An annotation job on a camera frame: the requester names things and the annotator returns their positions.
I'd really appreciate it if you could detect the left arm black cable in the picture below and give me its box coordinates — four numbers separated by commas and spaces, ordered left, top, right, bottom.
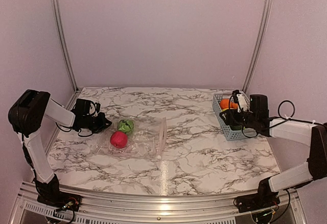
56, 100, 103, 137

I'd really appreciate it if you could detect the clear zip top bag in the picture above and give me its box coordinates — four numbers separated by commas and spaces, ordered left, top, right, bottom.
91, 117, 167, 161

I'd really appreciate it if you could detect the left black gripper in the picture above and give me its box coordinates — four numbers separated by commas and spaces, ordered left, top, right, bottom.
83, 112, 112, 133

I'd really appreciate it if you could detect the pink fake dragon fruit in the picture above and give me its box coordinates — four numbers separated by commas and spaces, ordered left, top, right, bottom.
110, 131, 128, 148

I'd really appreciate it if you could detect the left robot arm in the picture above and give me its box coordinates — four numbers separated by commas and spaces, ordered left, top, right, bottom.
8, 89, 112, 206

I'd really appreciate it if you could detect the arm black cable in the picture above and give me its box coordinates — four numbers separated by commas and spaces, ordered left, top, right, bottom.
56, 100, 103, 137
240, 99, 297, 139

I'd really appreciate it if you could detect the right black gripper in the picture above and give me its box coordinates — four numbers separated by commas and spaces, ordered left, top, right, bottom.
219, 109, 258, 128

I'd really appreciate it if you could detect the light blue perforated basket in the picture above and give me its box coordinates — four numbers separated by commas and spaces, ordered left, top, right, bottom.
212, 91, 258, 141

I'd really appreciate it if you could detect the orange fake orange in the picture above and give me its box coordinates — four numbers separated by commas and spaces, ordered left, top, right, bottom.
219, 99, 233, 110

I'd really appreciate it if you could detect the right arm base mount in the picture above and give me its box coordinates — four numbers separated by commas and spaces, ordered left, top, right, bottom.
233, 193, 280, 213

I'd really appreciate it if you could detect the dark green fake vegetable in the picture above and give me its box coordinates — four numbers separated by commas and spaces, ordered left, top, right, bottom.
230, 125, 242, 131

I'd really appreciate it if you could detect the right aluminium frame post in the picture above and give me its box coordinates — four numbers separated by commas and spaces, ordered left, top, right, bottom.
242, 0, 273, 93

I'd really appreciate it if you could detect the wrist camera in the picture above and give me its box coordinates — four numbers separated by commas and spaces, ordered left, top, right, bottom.
232, 90, 249, 113
90, 102, 101, 116

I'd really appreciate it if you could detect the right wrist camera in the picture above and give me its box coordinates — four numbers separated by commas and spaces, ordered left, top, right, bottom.
232, 90, 249, 113

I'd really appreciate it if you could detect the front aluminium rail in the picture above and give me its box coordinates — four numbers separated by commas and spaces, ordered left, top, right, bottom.
10, 180, 307, 224

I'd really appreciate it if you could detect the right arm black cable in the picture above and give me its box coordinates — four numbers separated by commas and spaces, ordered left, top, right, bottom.
240, 99, 297, 139

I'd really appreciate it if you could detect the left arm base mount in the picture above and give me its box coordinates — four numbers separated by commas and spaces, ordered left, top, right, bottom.
37, 192, 82, 212

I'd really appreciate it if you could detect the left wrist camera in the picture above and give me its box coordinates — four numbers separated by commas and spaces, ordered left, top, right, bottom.
90, 102, 101, 116

